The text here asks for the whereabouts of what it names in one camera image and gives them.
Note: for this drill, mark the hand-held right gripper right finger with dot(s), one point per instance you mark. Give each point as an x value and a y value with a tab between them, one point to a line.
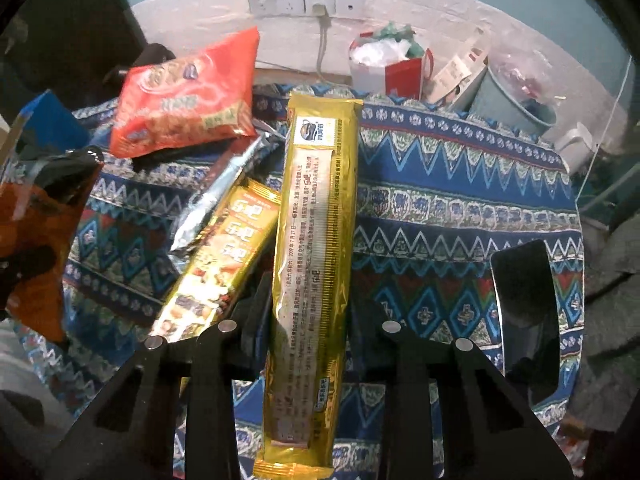
370	330

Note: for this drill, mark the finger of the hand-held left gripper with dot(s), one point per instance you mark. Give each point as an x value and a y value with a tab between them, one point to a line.
22	267

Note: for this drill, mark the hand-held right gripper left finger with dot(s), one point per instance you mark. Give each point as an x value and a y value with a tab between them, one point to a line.
252	320

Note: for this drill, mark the orange snack packet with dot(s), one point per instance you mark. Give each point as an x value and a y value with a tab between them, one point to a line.
40	220

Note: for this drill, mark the long plain gold snack packet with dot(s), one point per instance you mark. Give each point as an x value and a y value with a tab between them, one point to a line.
315	240

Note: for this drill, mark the blue cardboard box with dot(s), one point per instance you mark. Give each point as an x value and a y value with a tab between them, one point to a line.
55	120

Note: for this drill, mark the gold pictured snack packet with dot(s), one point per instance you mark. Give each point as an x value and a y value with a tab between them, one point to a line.
225	260

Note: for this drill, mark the silver snack packet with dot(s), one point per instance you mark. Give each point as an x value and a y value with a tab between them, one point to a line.
220	190

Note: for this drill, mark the blue patterned tablecloth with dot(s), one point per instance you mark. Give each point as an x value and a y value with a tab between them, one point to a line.
440	200

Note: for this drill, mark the black glossy flat object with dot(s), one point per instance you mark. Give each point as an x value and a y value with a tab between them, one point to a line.
530	320

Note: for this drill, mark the red snack packet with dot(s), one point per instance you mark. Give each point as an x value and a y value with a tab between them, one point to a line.
185	95

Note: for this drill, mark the black cloth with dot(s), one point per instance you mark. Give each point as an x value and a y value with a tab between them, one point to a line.
65	25

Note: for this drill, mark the grey cloth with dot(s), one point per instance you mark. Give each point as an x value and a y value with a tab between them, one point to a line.
615	285

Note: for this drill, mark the red and white paper bag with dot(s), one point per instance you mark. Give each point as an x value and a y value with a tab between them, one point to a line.
400	77

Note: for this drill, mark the pale blue trash bin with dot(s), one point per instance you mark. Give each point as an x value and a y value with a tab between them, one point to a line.
505	100

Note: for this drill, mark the white kettle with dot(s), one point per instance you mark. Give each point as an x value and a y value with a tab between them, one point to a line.
575	147

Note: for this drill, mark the white and red card packaging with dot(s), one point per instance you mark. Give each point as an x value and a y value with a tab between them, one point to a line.
460	67

